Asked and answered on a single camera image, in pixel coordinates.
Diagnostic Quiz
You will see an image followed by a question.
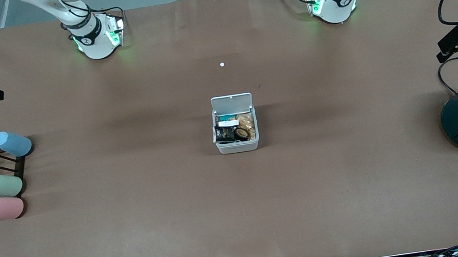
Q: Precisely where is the white bin lid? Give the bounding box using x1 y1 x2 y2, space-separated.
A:
210 92 255 118

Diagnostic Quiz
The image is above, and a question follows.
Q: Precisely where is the black tape roll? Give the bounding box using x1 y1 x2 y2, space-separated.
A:
234 127 250 142

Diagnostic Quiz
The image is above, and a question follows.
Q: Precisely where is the white square trash bin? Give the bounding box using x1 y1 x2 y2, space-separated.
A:
210 103 261 156

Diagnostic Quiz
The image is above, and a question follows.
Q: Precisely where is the black snack wrapper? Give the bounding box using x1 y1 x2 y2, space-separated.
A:
213 119 243 146

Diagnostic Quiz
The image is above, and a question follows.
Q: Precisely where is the light blue plastic cup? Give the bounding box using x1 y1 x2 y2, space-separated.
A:
0 127 35 160

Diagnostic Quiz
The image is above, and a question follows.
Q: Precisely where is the pale green plastic cup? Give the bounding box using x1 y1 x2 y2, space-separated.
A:
0 170 25 199

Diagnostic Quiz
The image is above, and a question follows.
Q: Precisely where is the pink plastic cup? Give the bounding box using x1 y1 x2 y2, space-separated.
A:
0 194 26 221

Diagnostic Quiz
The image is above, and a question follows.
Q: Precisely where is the base connector block green light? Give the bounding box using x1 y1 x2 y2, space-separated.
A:
103 16 128 49
305 0 326 17

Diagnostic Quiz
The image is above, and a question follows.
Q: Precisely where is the golden brown snack wrapper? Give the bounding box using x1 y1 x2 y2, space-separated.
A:
236 111 257 141

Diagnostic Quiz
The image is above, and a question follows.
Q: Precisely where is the brown table cover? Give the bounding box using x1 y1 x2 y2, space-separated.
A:
0 0 458 257

